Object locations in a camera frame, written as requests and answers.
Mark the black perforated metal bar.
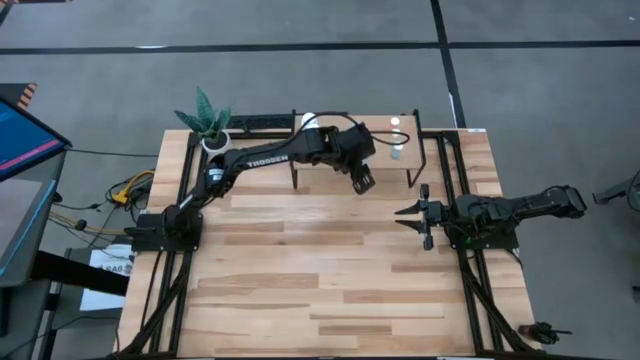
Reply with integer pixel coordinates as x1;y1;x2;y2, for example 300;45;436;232
230;112;296;132

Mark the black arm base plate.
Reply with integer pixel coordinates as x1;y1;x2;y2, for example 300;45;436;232
123;213;204;253
449;227;520;251

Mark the black cart leg beam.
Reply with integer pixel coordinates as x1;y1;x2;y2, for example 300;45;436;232
30;249;130;297

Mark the yellow cable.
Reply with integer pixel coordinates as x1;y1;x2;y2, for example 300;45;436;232
49;169;156;236

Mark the blue screen display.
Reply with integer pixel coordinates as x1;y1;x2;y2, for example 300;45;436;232
0;97;71;182

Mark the white plant pot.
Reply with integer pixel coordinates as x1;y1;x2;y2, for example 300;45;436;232
199;129;234;156

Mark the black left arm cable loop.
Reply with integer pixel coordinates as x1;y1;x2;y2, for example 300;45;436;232
298;111;412;147

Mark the black clamp tool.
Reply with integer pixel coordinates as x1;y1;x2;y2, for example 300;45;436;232
518;321;574;345

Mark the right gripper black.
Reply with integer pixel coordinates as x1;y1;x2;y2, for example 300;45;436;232
393;182;454;252

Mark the grey equipment cart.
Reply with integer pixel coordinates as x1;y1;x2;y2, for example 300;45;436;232
0;149;69;289

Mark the black floor cable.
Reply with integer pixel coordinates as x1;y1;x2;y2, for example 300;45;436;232
67;147;161;159

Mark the white paper sheet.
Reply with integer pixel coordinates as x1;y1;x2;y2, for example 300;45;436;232
79;243;135;312

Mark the green snake plant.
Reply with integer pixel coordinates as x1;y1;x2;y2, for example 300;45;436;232
173;86;234;141

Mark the black aluminium table frame rail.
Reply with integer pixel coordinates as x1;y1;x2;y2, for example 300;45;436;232
117;130;209;359
434;129;539;359

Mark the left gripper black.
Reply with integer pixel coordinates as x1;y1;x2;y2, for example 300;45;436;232
344;149;377;196

